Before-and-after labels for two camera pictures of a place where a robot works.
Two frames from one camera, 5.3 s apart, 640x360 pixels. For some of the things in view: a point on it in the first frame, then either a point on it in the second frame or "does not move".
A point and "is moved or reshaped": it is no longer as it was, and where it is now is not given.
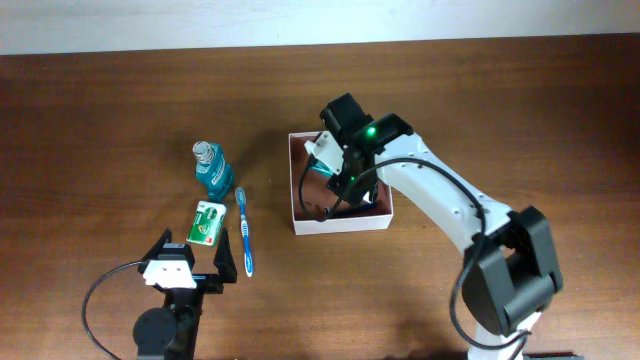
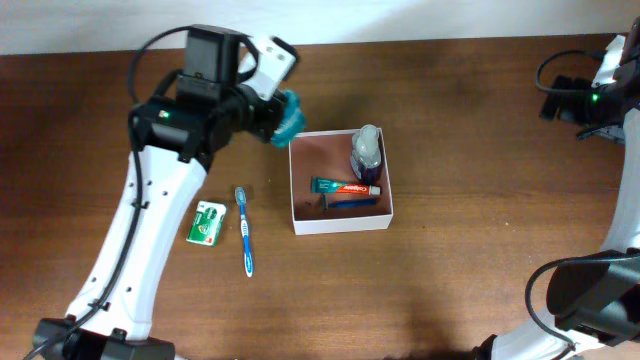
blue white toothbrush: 241,198 does not move
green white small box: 207,222 does not move
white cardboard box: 313,203 does not move
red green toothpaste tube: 320,167 is moved or reshaped
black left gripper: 226,269 to 268,125
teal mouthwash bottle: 212,170 to 294,119
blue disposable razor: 349,209 is moved or reshaped
